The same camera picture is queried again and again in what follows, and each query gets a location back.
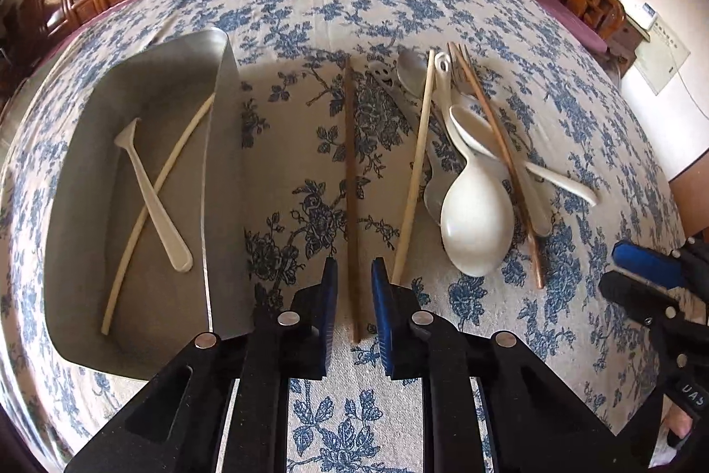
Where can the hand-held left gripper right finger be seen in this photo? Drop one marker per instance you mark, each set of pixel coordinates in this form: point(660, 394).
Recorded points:
point(381, 301)

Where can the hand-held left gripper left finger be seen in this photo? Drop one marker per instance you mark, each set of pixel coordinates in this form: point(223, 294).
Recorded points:
point(330, 287)

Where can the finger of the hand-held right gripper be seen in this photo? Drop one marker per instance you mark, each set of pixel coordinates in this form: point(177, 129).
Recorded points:
point(648, 259)
point(637, 295)

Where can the dark wooden chopstick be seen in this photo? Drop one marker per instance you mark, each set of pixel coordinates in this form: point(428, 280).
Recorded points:
point(351, 201)

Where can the metal fork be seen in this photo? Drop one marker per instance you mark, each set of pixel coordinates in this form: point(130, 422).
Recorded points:
point(541, 221)

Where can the light bamboo chopstick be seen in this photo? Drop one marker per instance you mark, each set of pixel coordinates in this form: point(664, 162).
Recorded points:
point(124, 262)
point(412, 185)

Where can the white plastic rice paddle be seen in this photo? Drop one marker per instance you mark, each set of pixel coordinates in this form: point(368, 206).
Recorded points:
point(476, 223)

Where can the reddish brown wooden chopstick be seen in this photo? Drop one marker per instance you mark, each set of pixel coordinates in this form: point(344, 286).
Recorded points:
point(526, 229)

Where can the white ceramic soup spoon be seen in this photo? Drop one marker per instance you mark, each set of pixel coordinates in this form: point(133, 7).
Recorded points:
point(471, 126)

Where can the smiley face metal spoon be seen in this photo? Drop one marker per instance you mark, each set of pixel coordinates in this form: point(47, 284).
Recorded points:
point(382, 73)

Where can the plain metal spoon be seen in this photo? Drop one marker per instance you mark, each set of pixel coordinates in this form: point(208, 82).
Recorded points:
point(411, 73)

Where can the stainless steel tray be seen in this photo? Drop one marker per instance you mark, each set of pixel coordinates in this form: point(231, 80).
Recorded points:
point(88, 229)

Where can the person's right hand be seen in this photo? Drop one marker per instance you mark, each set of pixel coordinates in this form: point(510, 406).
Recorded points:
point(673, 415)

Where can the white plastic spatula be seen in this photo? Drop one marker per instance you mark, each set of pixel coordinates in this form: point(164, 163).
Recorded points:
point(166, 234)

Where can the white box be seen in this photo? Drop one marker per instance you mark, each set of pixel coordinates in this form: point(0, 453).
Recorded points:
point(641, 10)

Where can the white wall paper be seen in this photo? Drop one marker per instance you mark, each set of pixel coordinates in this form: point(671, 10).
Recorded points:
point(662, 57)

